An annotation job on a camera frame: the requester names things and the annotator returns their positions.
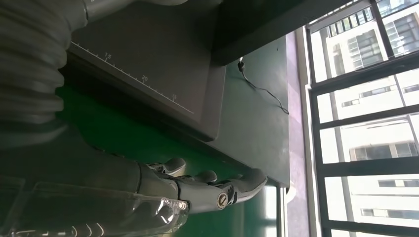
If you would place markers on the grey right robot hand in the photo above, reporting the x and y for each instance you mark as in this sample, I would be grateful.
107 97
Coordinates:
82 163

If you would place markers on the green conveyor belt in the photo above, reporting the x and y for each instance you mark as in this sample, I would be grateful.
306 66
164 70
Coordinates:
108 130

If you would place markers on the black inbound machine platform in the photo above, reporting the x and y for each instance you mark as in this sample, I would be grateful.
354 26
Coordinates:
147 49

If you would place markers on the black inbound machine column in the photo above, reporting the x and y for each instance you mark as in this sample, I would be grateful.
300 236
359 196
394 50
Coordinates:
262 23

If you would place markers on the clear plastic hand cover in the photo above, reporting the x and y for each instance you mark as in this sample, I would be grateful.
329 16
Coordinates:
82 212

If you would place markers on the black window frame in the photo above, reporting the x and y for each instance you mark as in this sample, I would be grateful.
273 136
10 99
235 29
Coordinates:
360 113

